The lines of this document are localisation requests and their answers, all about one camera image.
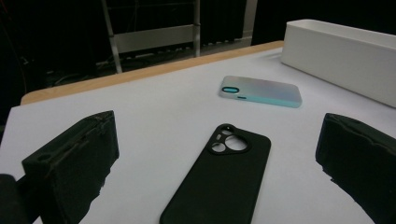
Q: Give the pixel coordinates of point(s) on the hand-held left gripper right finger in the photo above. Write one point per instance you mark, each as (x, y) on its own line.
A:
(364, 161)

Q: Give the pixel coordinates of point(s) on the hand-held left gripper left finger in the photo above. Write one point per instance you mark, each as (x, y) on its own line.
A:
(71, 168)

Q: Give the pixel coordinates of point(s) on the iridescent teal phone case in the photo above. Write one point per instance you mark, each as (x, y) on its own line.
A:
(264, 90)

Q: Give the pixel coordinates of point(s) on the black phone case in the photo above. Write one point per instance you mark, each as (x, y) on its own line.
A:
(218, 186)

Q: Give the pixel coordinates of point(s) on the white table sheet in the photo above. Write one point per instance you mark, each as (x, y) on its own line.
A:
(155, 102)

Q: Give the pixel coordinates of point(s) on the white metal stand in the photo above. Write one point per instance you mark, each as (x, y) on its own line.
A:
(155, 37)

